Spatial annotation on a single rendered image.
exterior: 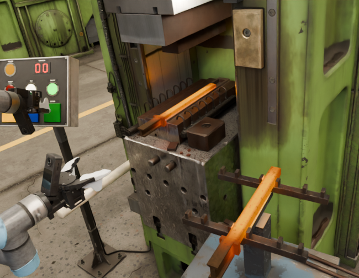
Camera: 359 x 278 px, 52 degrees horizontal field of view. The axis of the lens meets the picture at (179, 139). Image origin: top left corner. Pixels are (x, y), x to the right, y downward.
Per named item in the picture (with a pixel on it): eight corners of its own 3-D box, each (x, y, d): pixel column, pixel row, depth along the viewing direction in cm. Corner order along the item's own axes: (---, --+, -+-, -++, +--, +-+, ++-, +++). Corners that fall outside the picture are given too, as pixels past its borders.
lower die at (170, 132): (179, 144, 132) (177, 123, 127) (140, 132, 143) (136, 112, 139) (240, 99, 158) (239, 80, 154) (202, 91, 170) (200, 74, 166)
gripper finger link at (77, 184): (95, 175, 108) (64, 183, 106) (93, 171, 107) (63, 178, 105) (96, 185, 104) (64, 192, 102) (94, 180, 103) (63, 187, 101)
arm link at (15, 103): (12, 113, 120) (-9, 113, 122) (21, 113, 125) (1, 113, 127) (12, 90, 120) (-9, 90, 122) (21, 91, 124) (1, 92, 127)
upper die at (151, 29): (165, 46, 114) (160, 15, 109) (121, 42, 126) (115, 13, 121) (236, 14, 141) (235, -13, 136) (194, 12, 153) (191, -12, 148)
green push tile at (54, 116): (59, 122, 146) (60, 102, 146) (43, 122, 148) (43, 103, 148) (62, 122, 148) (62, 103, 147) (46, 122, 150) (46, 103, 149)
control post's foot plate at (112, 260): (99, 282, 197) (95, 271, 193) (74, 265, 210) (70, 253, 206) (128, 255, 211) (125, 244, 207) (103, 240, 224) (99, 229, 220)
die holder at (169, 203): (214, 260, 141) (203, 163, 119) (143, 224, 164) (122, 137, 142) (279, 182, 177) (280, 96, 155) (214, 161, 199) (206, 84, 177)
